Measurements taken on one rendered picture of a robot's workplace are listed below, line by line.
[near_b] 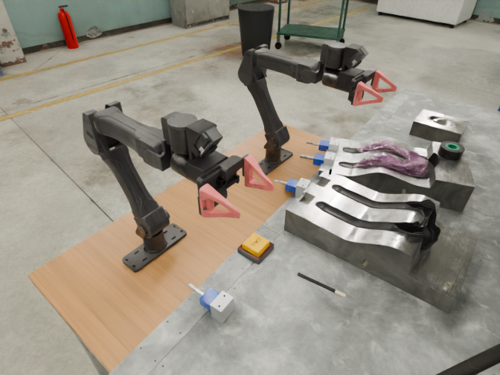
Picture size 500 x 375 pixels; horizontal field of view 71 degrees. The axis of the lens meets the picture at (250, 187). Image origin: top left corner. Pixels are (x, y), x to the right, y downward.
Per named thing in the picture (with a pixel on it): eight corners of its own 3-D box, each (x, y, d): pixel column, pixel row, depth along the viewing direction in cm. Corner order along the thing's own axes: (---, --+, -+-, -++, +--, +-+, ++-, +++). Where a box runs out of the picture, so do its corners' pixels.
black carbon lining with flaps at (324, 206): (312, 211, 109) (315, 187, 103) (335, 186, 119) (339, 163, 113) (426, 264, 93) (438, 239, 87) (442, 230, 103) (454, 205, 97)
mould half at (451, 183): (317, 181, 132) (321, 157, 126) (329, 147, 152) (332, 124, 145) (462, 212, 119) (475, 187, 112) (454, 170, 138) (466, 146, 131)
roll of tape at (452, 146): (438, 158, 125) (441, 150, 123) (436, 147, 131) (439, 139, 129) (463, 162, 123) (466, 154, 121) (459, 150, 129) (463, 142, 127)
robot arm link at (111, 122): (187, 133, 74) (106, 94, 90) (152, 151, 69) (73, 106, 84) (192, 179, 82) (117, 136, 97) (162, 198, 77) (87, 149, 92)
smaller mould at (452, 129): (408, 134, 160) (413, 120, 156) (418, 122, 170) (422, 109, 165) (455, 148, 151) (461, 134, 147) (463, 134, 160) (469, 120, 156)
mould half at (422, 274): (283, 229, 113) (286, 197, 104) (321, 189, 129) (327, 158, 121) (449, 314, 89) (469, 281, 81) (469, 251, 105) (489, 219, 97)
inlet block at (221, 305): (184, 297, 93) (181, 285, 90) (196, 284, 96) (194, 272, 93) (222, 324, 87) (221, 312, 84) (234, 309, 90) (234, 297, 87)
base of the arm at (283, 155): (295, 138, 143) (281, 132, 146) (265, 159, 130) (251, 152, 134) (293, 155, 147) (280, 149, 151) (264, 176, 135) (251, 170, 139)
